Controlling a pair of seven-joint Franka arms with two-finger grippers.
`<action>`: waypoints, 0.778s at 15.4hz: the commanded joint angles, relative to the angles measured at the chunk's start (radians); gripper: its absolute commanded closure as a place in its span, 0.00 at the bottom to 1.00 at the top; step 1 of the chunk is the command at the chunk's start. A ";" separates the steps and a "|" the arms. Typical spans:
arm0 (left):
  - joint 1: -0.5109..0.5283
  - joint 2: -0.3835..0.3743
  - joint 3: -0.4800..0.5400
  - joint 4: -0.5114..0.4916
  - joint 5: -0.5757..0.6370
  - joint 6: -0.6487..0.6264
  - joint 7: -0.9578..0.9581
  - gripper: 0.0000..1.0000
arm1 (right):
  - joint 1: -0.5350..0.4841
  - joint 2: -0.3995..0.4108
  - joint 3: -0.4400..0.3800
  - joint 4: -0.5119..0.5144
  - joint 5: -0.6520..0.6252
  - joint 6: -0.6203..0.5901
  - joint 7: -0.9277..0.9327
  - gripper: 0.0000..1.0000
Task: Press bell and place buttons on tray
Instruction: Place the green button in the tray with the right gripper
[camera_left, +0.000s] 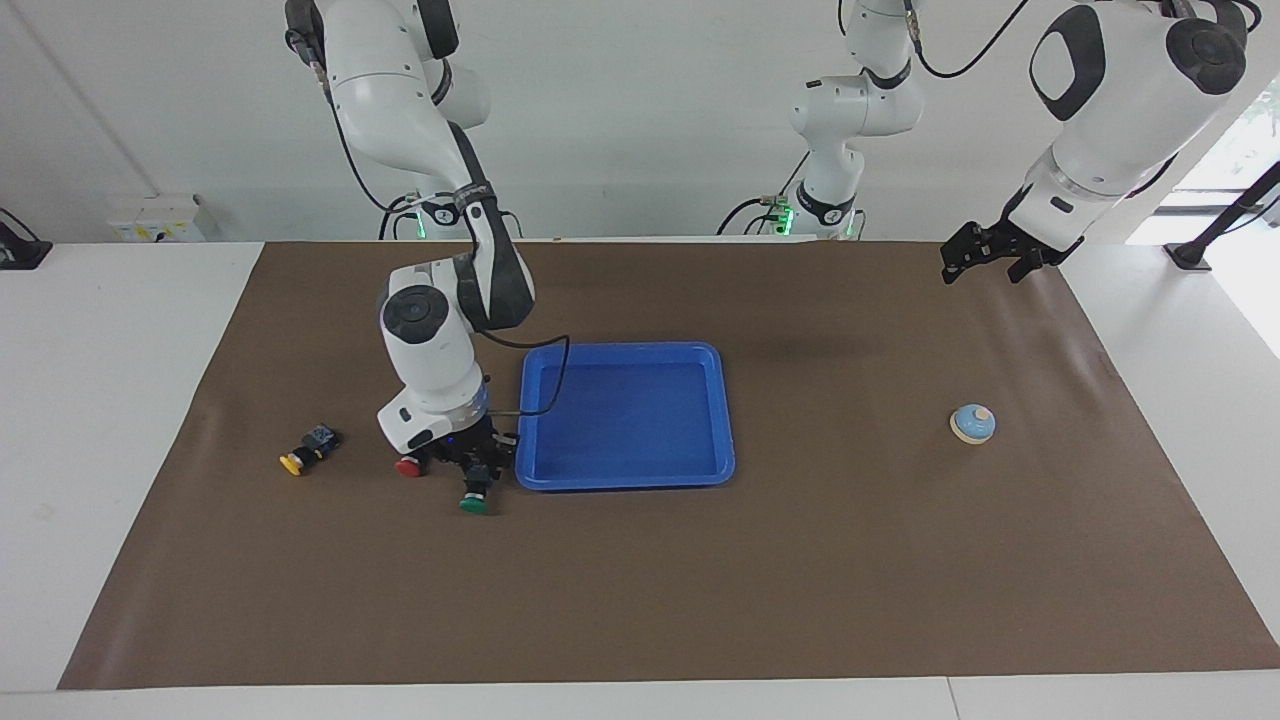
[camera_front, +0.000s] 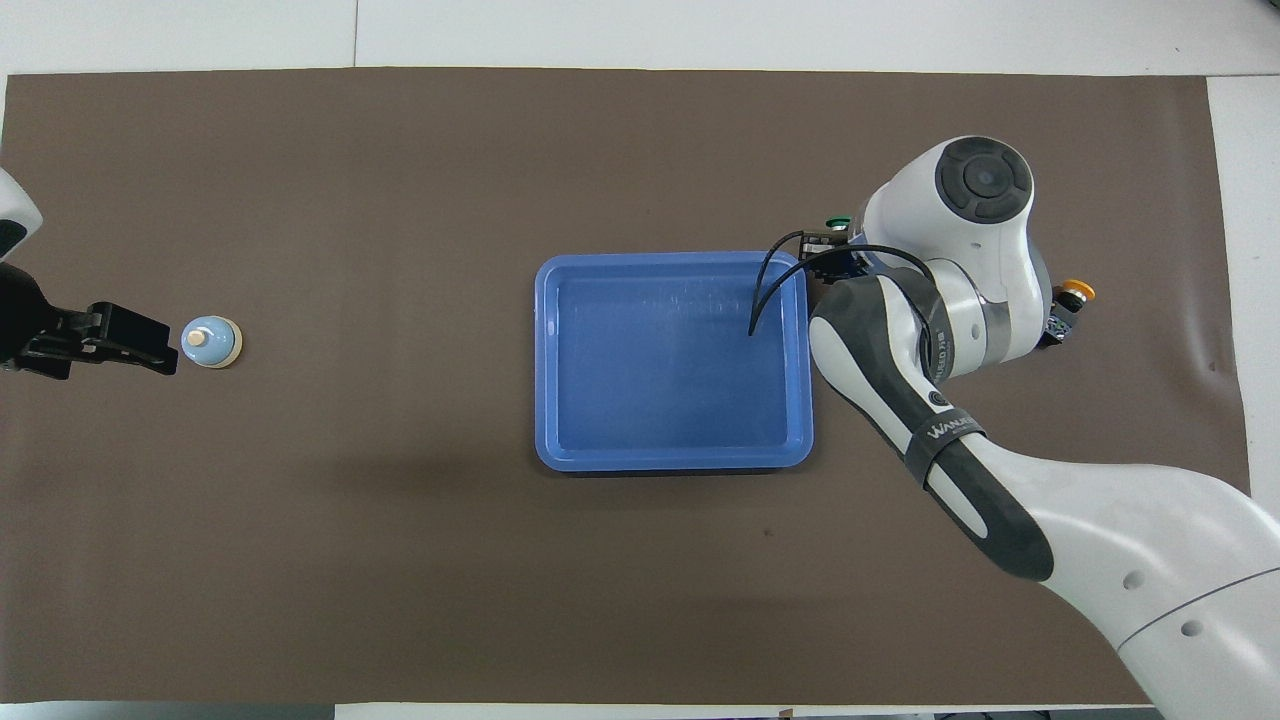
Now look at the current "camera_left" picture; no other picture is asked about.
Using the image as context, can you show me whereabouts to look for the blue call bell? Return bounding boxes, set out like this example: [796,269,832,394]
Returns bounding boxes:
[949,402,997,445]

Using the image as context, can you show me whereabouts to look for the yellow push button switch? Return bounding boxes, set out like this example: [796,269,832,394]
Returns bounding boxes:
[279,423,341,477]

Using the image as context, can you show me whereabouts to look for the blue plastic tray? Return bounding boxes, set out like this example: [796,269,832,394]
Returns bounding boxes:
[514,341,737,493]

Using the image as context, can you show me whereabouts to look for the brown table mat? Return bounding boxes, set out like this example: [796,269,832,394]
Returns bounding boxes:
[57,240,1280,691]

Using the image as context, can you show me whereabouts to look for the black table clamp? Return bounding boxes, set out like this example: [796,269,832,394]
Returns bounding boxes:
[0,207,53,271]

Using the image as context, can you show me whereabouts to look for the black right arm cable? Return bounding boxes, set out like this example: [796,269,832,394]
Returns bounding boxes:
[290,25,572,417]

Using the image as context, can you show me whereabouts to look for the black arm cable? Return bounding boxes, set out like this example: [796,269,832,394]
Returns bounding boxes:
[905,0,1031,80]
[290,25,572,417]

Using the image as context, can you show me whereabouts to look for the black camera stand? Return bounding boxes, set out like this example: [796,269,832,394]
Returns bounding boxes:
[1165,160,1280,273]

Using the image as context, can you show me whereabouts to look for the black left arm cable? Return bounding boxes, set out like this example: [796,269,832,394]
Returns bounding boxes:
[905,0,1031,80]

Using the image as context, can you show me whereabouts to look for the black left base cable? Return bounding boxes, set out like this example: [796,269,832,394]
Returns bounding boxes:
[716,150,811,238]

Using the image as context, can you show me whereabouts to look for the black base cable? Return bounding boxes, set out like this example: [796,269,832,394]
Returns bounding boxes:
[378,190,441,241]
[716,150,811,238]

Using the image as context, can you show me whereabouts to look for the black right base cable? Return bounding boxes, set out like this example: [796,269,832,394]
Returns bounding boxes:
[378,190,441,241]

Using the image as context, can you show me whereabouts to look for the white wall socket box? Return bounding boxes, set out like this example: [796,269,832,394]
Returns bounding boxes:
[108,195,216,244]

